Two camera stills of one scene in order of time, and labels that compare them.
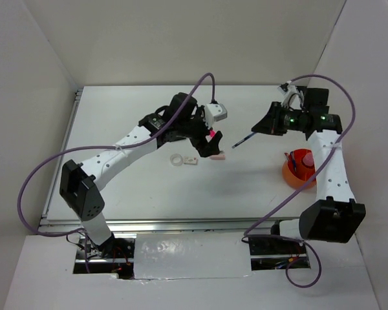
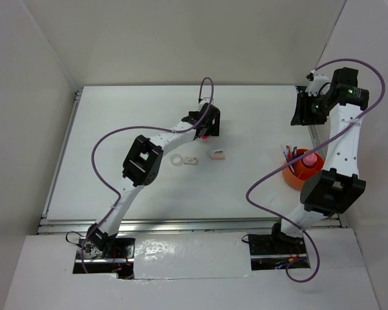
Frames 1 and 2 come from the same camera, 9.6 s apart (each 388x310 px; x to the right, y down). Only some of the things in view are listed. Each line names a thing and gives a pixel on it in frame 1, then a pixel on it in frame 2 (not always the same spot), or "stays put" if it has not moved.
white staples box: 191,160 stays put
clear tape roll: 176,155 stays put
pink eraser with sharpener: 217,157 stays put
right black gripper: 271,123 -> 302,115
